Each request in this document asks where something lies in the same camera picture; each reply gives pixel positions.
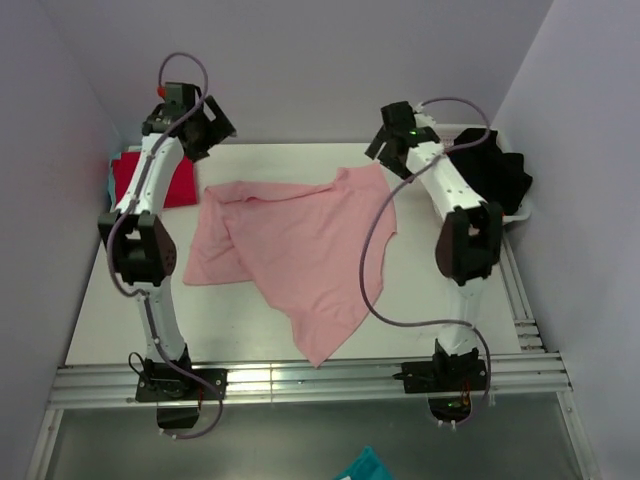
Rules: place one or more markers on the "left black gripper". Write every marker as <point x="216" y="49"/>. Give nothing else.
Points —
<point x="219" y="129"/>

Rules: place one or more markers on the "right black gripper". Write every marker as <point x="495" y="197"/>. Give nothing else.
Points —
<point x="376" y="143"/>

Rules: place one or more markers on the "pink t-shirt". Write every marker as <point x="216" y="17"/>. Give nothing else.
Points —
<point x="315" y="252"/>

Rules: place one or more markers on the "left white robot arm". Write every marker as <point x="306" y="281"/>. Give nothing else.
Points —
<point x="141" y="254"/>

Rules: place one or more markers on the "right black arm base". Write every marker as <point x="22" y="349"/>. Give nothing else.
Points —
<point x="453" y="387"/>

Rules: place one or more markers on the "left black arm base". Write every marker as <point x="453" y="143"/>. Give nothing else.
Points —
<point x="179" y="397"/>

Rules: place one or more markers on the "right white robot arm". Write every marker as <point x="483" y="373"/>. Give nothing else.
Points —
<point x="469" y="242"/>

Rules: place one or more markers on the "red folded t-shirt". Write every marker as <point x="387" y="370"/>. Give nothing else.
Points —
<point x="182" y="191"/>

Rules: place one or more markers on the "white plastic laundry basket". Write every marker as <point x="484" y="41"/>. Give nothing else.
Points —
<point x="449" y="190"/>

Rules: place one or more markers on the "teal folded t-shirt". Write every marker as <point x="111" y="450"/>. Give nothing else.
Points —
<point x="111" y="182"/>

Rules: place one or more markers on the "black t-shirt in basket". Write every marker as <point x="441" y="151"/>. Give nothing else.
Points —
<point x="495" y="175"/>

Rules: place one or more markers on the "teal cloth on floor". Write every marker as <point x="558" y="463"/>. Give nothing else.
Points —
<point x="367" y="466"/>

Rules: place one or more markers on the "right side aluminium rail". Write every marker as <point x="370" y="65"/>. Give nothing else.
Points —
<point x="525" y="324"/>

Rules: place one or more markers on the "aluminium mounting rail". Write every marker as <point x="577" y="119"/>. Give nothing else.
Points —
<point x="114" y="386"/>

